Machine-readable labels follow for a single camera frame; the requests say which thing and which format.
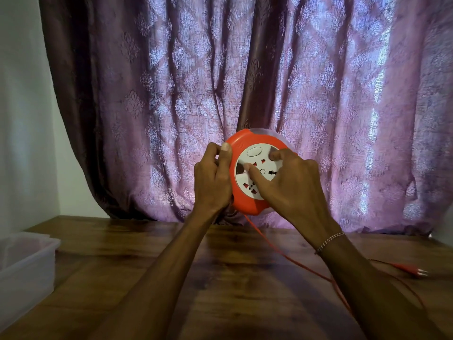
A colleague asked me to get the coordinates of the person's left hand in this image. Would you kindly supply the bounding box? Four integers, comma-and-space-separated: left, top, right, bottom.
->
193, 141, 233, 219

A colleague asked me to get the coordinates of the person's right hand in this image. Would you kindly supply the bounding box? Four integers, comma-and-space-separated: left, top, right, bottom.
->
243, 149, 342, 249

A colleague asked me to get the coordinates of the orange white extension cord reel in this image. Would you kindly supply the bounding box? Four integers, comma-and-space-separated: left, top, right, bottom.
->
225, 128, 295, 216

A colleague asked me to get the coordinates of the person's right forearm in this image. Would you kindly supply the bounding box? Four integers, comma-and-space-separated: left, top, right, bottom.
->
314, 234, 451, 340

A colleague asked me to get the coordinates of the person's left forearm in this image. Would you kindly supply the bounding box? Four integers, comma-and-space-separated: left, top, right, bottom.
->
88, 208, 228, 340

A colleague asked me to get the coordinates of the purple patterned curtain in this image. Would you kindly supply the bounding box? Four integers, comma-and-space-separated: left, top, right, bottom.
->
38, 0, 453, 236

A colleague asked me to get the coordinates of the orange power plug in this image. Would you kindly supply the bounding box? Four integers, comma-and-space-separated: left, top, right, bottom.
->
391, 263, 429, 279

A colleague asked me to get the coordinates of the clear plastic storage bin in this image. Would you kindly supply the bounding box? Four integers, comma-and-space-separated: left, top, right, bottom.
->
0, 231, 61, 333

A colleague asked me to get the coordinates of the orange power cable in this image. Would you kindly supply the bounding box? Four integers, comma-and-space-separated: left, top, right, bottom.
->
243, 214, 427, 315

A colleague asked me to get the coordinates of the beaded wrist bracelet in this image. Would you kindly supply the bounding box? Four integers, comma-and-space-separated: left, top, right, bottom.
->
314, 232, 346, 255

